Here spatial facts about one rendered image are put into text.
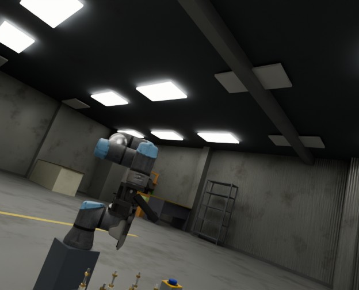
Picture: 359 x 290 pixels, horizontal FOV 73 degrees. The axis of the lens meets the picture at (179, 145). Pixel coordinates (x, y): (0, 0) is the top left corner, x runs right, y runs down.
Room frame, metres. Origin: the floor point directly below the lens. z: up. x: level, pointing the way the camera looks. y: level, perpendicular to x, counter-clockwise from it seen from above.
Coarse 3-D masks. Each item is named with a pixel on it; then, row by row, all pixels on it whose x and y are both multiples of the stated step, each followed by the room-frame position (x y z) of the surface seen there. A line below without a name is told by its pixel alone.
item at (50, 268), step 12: (60, 240) 1.38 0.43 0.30; (48, 252) 1.40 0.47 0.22; (60, 252) 1.32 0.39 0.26; (72, 252) 1.30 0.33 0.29; (84, 252) 1.34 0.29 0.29; (96, 252) 1.39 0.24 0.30; (48, 264) 1.37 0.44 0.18; (60, 264) 1.29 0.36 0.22; (72, 264) 1.32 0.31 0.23; (84, 264) 1.36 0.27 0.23; (48, 276) 1.34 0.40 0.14; (60, 276) 1.29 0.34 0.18; (72, 276) 1.33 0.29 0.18; (84, 276) 1.38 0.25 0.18; (36, 288) 1.38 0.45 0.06; (48, 288) 1.31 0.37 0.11; (60, 288) 1.31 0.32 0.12; (72, 288) 1.35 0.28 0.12
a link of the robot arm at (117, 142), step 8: (112, 136) 1.22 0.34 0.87; (120, 136) 1.21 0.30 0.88; (128, 136) 1.28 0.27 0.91; (104, 144) 0.91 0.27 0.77; (112, 144) 0.92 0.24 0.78; (120, 144) 1.01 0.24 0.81; (96, 152) 0.92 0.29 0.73; (104, 152) 0.91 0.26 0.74; (112, 152) 0.92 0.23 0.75; (120, 152) 0.92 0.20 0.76; (112, 160) 0.93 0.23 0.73; (120, 160) 0.93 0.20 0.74
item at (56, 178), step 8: (40, 160) 9.16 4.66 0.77; (40, 168) 8.91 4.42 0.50; (48, 168) 8.43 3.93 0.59; (56, 168) 8.00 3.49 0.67; (64, 168) 7.82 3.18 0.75; (32, 176) 9.19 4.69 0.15; (40, 176) 8.69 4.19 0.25; (48, 176) 8.23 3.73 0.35; (56, 176) 7.82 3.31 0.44; (64, 176) 7.89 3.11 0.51; (72, 176) 8.06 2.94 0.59; (80, 176) 8.23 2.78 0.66; (40, 184) 8.47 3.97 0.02; (48, 184) 8.04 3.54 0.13; (56, 184) 7.80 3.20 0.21; (64, 184) 7.96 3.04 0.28; (72, 184) 8.14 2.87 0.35; (64, 192) 8.04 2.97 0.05; (72, 192) 8.21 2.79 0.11
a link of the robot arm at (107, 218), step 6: (132, 138) 1.28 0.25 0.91; (138, 138) 1.30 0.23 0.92; (132, 144) 1.27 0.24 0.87; (138, 144) 1.28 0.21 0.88; (126, 168) 1.35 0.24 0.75; (126, 174) 1.34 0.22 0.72; (108, 210) 1.39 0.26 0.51; (108, 216) 1.37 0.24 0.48; (102, 222) 1.37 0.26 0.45; (108, 222) 1.37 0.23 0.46; (114, 222) 1.38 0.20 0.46; (102, 228) 1.39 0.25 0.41; (108, 228) 1.39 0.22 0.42
